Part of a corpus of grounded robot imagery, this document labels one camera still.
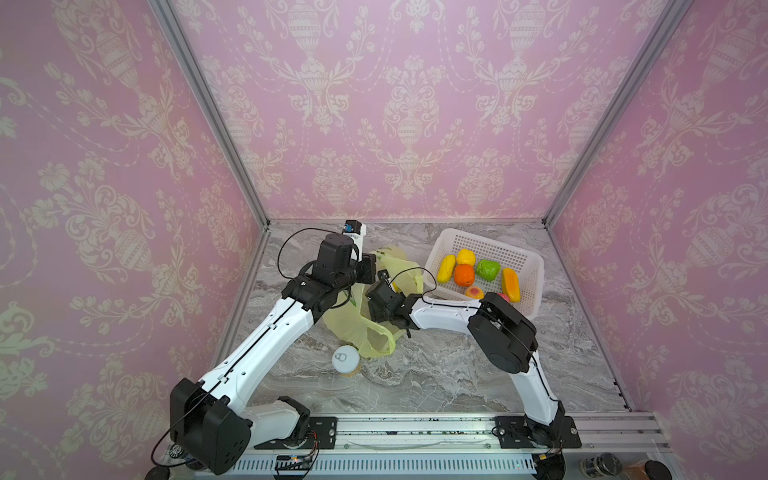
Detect yellow-green plastic bag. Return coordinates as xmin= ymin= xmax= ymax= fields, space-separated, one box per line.
xmin=322 ymin=245 xmax=428 ymax=359

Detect yellow banana fruit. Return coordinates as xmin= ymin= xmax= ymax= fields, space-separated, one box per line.
xmin=436 ymin=254 xmax=457 ymax=284

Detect peach fruit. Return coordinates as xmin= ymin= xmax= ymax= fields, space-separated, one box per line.
xmin=464 ymin=286 xmax=485 ymax=300

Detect yellow lemon fruit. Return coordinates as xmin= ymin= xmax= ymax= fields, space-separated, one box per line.
xmin=456 ymin=249 xmax=477 ymax=267

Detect green fruit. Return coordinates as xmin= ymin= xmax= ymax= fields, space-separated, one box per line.
xmin=475 ymin=259 xmax=501 ymax=282

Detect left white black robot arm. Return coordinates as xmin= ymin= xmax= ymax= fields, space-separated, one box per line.
xmin=165 ymin=220 xmax=376 ymax=475

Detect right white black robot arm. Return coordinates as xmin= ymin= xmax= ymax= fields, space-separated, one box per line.
xmin=365 ymin=280 xmax=565 ymax=448

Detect white plastic basket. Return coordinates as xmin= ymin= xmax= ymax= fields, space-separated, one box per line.
xmin=424 ymin=228 xmax=544 ymax=319

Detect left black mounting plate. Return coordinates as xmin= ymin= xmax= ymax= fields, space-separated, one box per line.
xmin=257 ymin=416 xmax=338 ymax=450

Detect black mounting plate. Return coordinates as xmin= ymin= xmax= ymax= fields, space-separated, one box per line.
xmin=491 ymin=416 xmax=583 ymax=450
xmin=257 ymin=416 xmax=338 ymax=450

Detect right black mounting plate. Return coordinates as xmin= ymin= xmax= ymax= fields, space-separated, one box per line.
xmin=491 ymin=416 xmax=583 ymax=450

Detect small circuit board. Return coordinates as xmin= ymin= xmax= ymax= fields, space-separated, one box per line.
xmin=275 ymin=454 xmax=317 ymax=476

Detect purple drink bottle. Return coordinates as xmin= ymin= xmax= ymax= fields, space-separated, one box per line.
xmin=167 ymin=444 xmax=207 ymax=471

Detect black round object left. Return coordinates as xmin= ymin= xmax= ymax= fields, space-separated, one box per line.
xmin=144 ymin=466 xmax=171 ymax=480

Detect black round object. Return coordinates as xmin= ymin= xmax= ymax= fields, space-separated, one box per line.
xmin=144 ymin=466 xmax=171 ymax=480
xmin=642 ymin=460 xmax=673 ymax=480

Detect metal can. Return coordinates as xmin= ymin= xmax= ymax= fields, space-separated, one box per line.
xmin=579 ymin=452 xmax=623 ymax=479

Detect black round object right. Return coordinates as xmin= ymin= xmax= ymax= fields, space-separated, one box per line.
xmin=642 ymin=460 xmax=673 ymax=480

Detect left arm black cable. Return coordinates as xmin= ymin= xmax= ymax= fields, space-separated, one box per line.
xmin=149 ymin=227 xmax=346 ymax=469

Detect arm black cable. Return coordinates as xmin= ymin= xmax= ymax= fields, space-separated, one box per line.
xmin=386 ymin=266 xmax=562 ymax=415
xmin=149 ymin=227 xmax=346 ymax=469

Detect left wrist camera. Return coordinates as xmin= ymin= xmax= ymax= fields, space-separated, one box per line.
xmin=343 ymin=219 xmax=367 ymax=261

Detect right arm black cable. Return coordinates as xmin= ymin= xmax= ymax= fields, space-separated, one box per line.
xmin=386 ymin=266 xmax=562 ymax=415

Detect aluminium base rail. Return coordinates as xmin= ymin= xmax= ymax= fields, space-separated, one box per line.
xmin=223 ymin=412 xmax=683 ymax=479

